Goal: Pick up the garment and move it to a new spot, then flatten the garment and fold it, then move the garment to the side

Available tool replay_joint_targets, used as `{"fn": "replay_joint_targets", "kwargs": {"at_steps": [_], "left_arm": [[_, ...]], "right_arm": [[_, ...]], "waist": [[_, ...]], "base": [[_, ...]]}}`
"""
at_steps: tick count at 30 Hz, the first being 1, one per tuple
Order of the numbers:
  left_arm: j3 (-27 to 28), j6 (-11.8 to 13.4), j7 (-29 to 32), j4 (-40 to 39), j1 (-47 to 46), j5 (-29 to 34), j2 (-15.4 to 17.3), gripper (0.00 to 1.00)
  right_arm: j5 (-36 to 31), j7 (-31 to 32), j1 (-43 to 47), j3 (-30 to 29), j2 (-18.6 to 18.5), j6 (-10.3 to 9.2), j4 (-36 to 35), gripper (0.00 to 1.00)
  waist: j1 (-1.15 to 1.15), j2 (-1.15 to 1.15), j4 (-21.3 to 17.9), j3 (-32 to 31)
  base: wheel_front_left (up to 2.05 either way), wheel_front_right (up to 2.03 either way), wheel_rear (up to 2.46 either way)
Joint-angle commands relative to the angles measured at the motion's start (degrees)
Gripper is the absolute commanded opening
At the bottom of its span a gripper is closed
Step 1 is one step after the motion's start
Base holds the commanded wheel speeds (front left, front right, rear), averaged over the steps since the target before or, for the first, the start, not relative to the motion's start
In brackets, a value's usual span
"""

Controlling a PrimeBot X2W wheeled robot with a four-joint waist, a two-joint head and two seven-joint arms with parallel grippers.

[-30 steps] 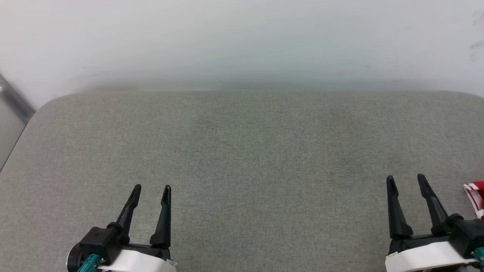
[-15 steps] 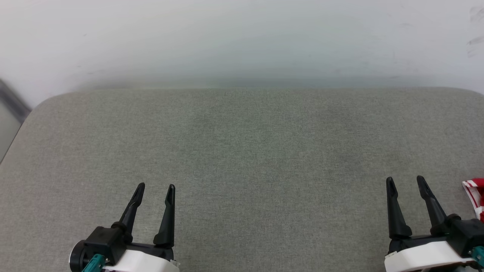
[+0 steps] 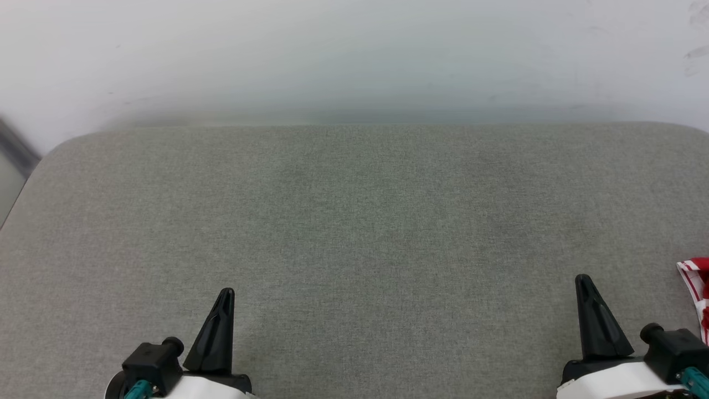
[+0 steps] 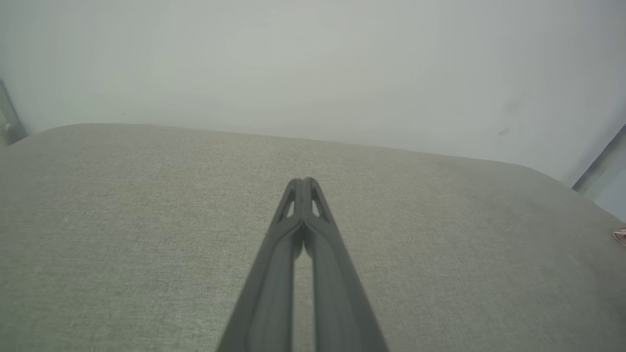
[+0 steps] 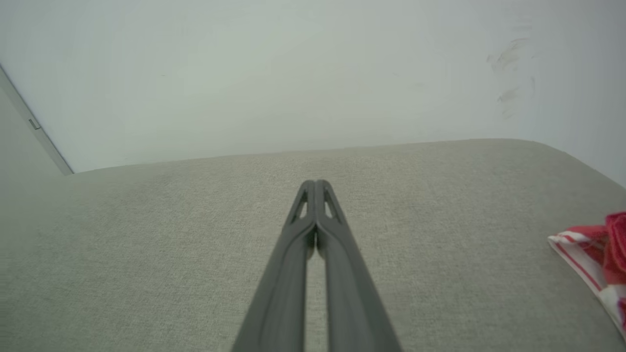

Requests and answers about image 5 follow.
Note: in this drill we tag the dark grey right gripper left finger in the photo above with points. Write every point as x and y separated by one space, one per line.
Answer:
281 293

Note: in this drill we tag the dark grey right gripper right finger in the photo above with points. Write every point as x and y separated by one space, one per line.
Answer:
349 293

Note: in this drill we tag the red and white basketball jersey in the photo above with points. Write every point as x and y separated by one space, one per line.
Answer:
611 254

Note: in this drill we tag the grey metal frame strip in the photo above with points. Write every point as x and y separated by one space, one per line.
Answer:
36 127

